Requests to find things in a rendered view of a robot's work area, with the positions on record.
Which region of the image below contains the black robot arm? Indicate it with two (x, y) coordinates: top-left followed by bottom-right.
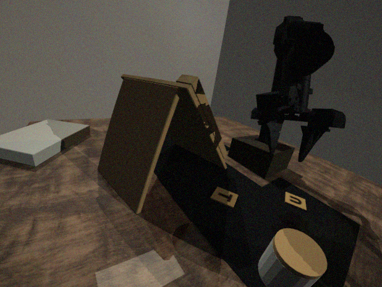
(256, 15), (335, 113)

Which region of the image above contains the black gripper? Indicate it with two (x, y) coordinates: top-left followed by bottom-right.
(251, 79), (346, 162)

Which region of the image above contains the grey cylindrical container with tan lid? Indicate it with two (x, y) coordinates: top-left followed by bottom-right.
(258, 228), (328, 287)

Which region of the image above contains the tan a-frame board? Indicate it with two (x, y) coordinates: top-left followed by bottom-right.
(97, 74), (227, 214)

